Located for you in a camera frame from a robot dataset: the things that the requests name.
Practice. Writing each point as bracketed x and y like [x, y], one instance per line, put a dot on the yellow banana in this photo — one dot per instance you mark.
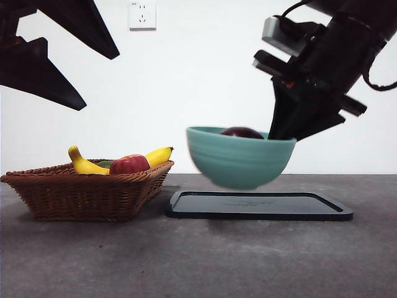
[83, 167]

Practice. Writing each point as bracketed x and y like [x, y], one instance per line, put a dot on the brown wicker basket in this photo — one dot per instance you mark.
[80, 198]

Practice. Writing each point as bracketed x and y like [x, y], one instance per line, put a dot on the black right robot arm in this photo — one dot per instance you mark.
[366, 12]

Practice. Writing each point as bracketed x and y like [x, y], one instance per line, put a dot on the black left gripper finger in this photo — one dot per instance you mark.
[34, 74]
[83, 25]

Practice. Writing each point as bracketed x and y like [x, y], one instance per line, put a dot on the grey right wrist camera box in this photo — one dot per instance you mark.
[276, 32]

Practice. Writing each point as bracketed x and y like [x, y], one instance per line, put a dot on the black tray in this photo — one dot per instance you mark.
[248, 208]

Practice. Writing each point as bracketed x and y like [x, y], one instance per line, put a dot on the white wall socket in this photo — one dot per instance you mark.
[142, 15]

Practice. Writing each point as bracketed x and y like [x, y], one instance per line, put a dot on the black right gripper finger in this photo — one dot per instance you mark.
[280, 115]
[313, 121]

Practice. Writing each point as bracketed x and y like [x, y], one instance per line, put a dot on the red apple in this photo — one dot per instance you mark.
[130, 164]

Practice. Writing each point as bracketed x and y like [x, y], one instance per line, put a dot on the green avocado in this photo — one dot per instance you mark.
[105, 164]

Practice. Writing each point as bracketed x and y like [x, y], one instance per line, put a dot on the dark red plum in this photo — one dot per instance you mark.
[242, 133]

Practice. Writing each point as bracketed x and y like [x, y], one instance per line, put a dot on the teal bowl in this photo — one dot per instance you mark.
[242, 161]

